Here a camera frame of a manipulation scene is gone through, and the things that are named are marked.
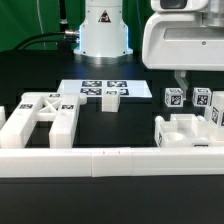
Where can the white fence bar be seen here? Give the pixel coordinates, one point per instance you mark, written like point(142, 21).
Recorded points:
point(2, 116)
point(105, 162)

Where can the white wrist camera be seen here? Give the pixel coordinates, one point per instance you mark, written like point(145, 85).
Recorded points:
point(178, 5)

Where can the white tagged cube right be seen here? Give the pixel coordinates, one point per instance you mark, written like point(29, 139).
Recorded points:
point(201, 96)

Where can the white chair back frame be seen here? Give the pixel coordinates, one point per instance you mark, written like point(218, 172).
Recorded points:
point(62, 110)

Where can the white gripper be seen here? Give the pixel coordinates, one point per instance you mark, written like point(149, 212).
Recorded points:
point(179, 41)

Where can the white chair seat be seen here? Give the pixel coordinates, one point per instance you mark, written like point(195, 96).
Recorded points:
point(187, 130)

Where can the white front fence bar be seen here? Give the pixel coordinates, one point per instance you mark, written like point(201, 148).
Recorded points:
point(105, 162)

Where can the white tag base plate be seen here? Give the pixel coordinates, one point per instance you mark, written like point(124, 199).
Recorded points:
point(95, 88)

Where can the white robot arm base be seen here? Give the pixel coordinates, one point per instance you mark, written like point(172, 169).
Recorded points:
point(103, 35)

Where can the white left fence bar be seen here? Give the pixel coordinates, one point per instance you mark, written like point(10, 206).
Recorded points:
point(2, 116)

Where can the white tagged cube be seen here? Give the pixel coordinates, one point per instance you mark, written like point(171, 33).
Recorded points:
point(201, 96)
point(174, 97)

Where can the white tagged cube left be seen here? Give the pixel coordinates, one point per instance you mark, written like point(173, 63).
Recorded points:
point(174, 97)

